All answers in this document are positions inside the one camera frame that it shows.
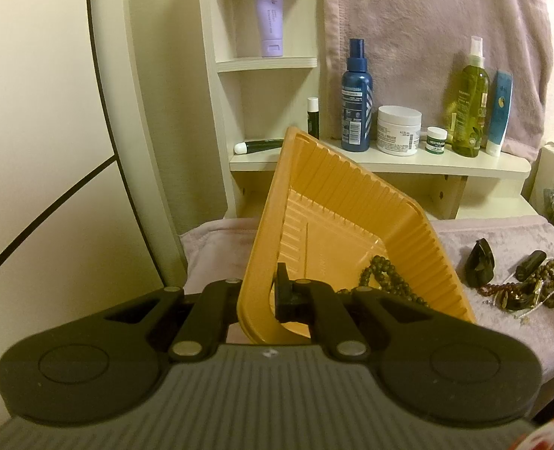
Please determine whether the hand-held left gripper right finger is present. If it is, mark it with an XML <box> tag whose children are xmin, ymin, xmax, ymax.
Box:
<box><xmin>276</xmin><ymin>263</ymin><xmax>428</xmax><ymax>362</ymax></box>

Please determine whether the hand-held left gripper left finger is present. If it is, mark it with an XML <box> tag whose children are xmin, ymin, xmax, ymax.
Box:
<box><xmin>104</xmin><ymin>279</ymin><xmax>242</xmax><ymax>362</ymax></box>

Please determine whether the dark green bead bracelet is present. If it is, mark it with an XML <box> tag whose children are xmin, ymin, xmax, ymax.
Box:
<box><xmin>359</xmin><ymin>255</ymin><xmax>429</xmax><ymax>309</ymax></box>

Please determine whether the orange plastic tray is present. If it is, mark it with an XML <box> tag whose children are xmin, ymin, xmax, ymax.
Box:
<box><xmin>236</xmin><ymin>125</ymin><xmax>477</xmax><ymax>345</ymax></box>

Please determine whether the brown bead bracelet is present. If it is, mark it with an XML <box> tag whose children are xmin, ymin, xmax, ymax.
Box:
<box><xmin>478</xmin><ymin>280</ymin><xmax>522</xmax><ymax>297</ymax></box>

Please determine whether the white pearl necklace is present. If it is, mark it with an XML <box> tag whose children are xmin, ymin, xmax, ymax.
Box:
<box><xmin>516</xmin><ymin>257</ymin><xmax>554</xmax><ymax>325</ymax></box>

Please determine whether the olive bead bracelet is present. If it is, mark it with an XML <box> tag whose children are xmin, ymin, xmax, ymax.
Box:
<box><xmin>534</xmin><ymin>258</ymin><xmax>554</xmax><ymax>310</ymax></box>

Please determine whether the dark green tube white cap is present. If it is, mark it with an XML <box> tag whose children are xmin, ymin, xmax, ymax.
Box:
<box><xmin>234</xmin><ymin>139</ymin><xmax>285</xmax><ymax>155</ymax></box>

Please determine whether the green lip balm stick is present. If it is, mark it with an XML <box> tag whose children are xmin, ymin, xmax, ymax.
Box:
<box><xmin>307</xmin><ymin>97</ymin><xmax>320</xmax><ymax>136</ymax></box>

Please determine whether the black hair clip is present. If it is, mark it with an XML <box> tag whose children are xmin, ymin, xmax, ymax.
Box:
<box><xmin>465</xmin><ymin>239</ymin><xmax>496</xmax><ymax>286</ymax></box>

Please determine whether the cream wooden shelf unit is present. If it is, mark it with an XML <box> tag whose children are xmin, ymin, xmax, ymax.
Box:
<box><xmin>197</xmin><ymin>0</ymin><xmax>532</xmax><ymax>221</ymax></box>

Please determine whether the white cream jar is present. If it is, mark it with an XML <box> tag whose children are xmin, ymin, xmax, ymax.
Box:
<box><xmin>376</xmin><ymin>105</ymin><xmax>422</xmax><ymax>155</ymax></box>

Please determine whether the blue spray bottle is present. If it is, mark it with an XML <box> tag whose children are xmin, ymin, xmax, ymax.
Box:
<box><xmin>340</xmin><ymin>38</ymin><xmax>374</xmax><ymax>153</ymax></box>

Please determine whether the small green label jar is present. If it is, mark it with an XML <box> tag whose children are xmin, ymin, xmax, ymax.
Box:
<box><xmin>426</xmin><ymin>127</ymin><xmax>448</xmax><ymax>155</ymax></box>

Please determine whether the pink towel table cover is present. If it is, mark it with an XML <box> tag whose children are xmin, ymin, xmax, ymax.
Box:
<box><xmin>178</xmin><ymin>216</ymin><xmax>554</xmax><ymax>385</ymax></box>

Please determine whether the dark wristwatch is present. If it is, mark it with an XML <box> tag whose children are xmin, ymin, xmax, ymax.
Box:
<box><xmin>501</xmin><ymin>281</ymin><xmax>543</xmax><ymax>311</ymax></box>

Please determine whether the white curved panel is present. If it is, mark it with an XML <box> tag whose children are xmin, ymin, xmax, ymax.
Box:
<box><xmin>0</xmin><ymin>0</ymin><xmax>188</xmax><ymax>432</ymax></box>

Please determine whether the black lipstick tube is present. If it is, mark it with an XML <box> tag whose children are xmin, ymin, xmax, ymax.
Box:
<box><xmin>515</xmin><ymin>250</ymin><xmax>548</xmax><ymax>282</ymax></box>

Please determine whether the green spray bottle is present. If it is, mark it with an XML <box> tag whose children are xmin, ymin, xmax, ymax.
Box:
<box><xmin>450</xmin><ymin>36</ymin><xmax>490</xmax><ymax>158</ymax></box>

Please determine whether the blue cosmetic tube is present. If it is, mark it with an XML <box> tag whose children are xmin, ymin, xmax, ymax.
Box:
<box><xmin>486</xmin><ymin>70</ymin><xmax>513</xmax><ymax>157</ymax></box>

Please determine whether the purple cosmetic tube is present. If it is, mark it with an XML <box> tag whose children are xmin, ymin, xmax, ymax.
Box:
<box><xmin>251</xmin><ymin>0</ymin><xmax>285</xmax><ymax>58</ymax></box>

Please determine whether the red white packet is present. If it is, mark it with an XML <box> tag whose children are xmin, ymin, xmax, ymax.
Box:
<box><xmin>507</xmin><ymin>413</ymin><xmax>554</xmax><ymax>450</ymax></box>

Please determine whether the pink hanging towel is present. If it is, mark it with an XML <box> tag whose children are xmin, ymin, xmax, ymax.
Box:
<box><xmin>317</xmin><ymin>0</ymin><xmax>554</xmax><ymax>160</ymax></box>

